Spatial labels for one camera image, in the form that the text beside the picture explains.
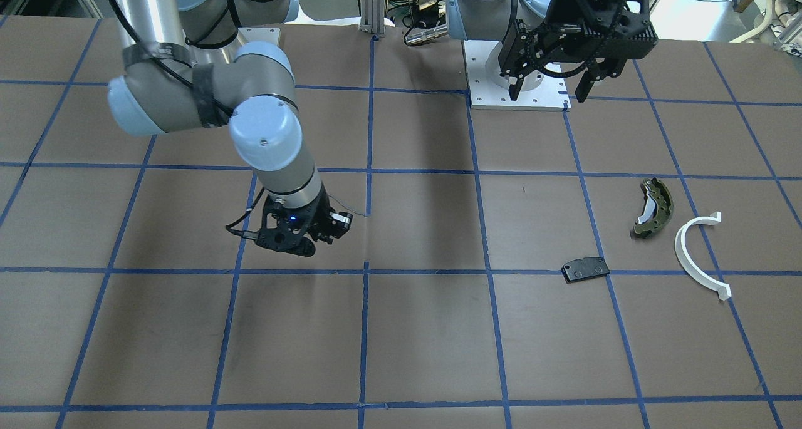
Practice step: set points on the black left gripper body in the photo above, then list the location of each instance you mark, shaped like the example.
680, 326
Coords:
559, 33

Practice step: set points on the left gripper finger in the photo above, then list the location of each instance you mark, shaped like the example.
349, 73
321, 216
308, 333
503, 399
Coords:
594, 73
518, 83

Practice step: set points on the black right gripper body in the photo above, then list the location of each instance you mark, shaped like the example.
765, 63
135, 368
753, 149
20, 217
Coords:
317, 217

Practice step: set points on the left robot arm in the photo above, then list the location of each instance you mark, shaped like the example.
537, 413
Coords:
478, 20

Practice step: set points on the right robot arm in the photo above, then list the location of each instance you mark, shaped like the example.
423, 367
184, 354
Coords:
187, 66

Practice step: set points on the olive green brake shoe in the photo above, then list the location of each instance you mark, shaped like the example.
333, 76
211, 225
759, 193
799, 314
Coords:
657, 210

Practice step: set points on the black brake pad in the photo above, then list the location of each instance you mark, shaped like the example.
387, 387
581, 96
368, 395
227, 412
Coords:
583, 269

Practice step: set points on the aluminium frame post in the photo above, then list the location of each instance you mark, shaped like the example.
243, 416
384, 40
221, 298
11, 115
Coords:
372, 17

